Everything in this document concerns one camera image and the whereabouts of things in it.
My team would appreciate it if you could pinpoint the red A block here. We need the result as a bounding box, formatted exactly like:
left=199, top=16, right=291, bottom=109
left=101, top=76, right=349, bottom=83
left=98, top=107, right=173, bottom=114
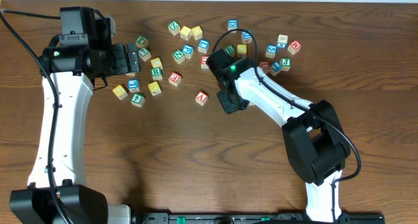
left=195, top=91, right=208, bottom=106

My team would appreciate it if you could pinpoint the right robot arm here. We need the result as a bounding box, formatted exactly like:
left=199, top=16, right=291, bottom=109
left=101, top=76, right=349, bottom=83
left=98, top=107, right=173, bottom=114
left=206, top=50, right=351, bottom=223

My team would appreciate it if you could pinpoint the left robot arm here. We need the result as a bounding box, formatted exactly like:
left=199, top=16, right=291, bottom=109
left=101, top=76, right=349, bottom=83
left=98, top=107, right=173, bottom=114
left=10, top=7, right=141, bottom=224

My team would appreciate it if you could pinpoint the green 7 block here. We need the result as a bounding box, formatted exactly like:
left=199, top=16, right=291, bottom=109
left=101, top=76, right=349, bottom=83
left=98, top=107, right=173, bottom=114
left=138, top=47, right=152, bottom=61

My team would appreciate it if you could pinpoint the blue L block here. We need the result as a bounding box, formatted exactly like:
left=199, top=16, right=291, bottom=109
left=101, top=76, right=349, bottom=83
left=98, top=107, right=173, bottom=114
left=127, top=79, right=140, bottom=93

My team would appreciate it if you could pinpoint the yellow block above R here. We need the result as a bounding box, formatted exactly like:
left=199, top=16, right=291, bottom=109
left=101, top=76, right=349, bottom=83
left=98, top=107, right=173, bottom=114
left=150, top=57, right=163, bottom=69

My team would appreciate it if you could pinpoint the green R block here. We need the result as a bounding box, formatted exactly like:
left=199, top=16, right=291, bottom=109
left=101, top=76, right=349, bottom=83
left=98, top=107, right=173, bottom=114
left=151, top=67, right=163, bottom=81

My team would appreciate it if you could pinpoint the yellow block lower left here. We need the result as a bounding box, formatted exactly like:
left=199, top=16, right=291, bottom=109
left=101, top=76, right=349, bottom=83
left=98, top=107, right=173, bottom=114
left=112, top=84, right=128, bottom=100

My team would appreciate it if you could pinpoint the yellow block lower centre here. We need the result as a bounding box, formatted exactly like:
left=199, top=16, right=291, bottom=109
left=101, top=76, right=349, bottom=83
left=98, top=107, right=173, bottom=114
left=148, top=81, right=161, bottom=96

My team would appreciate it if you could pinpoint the green 4 block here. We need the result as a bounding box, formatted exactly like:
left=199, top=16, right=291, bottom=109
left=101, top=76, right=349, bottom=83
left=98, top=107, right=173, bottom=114
left=131, top=93, right=145, bottom=107

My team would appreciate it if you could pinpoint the red U block centre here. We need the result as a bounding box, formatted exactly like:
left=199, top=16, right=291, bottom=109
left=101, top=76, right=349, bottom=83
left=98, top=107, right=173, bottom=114
left=201, top=56, right=209, bottom=69

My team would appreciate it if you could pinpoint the red E block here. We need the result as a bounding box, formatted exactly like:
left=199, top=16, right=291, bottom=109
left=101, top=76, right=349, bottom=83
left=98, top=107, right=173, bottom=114
left=169, top=72, right=182, bottom=87

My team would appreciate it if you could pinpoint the green N block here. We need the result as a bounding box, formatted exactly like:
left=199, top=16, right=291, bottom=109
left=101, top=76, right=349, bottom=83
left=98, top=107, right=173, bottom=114
left=172, top=50, right=185, bottom=64

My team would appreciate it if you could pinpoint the green B block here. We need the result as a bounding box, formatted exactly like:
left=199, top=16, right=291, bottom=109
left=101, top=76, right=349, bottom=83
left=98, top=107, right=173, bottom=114
left=224, top=44, right=236, bottom=57

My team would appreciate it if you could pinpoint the yellow block beside B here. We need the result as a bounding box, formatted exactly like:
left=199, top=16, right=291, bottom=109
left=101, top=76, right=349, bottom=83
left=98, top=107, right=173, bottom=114
left=236, top=44, right=248, bottom=57

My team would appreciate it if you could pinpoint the green Z block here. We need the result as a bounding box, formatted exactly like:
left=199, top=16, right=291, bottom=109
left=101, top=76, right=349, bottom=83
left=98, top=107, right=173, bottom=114
left=168, top=20, right=181, bottom=36

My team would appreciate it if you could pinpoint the blue 1 block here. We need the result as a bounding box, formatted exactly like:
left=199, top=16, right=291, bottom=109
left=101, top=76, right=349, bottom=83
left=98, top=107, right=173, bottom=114
left=269, top=61, right=282, bottom=76

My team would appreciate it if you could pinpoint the blue P block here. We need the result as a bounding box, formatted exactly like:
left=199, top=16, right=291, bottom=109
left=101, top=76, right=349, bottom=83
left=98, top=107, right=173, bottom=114
left=182, top=44, right=194, bottom=59

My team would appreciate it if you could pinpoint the yellow block top left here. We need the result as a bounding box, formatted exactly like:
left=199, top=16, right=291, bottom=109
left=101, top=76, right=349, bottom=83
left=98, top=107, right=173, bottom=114
left=180, top=25, right=192, bottom=40

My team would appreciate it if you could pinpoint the blue T block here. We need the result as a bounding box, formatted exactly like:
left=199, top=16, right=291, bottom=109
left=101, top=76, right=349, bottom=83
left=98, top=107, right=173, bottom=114
left=198, top=39, right=210, bottom=54

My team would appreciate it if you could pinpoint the blue 5 block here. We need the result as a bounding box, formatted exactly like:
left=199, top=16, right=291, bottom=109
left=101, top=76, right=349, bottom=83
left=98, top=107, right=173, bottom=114
left=265, top=44, right=277, bottom=58

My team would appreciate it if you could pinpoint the green J block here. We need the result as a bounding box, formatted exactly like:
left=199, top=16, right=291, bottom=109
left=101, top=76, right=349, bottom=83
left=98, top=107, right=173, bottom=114
left=280, top=58, right=291, bottom=71

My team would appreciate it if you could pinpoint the yellow block top right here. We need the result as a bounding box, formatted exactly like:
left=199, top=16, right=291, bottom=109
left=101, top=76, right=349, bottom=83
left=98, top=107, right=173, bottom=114
left=191, top=25, right=203, bottom=40

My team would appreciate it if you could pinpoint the blue D block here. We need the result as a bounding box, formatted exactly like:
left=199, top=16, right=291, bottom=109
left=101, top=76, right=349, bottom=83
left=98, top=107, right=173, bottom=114
left=227, top=20, right=238, bottom=33

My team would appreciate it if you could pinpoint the blue X block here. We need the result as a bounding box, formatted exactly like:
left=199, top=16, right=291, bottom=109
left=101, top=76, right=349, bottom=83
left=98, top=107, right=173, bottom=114
left=277, top=34, right=288, bottom=49

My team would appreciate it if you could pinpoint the red M block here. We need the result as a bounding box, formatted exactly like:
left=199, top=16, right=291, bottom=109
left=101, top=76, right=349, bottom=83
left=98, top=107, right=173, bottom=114
left=287, top=40, right=302, bottom=55

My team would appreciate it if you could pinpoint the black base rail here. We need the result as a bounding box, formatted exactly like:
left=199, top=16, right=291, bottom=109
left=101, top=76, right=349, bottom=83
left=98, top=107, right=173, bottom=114
left=133, top=212, right=385, bottom=224

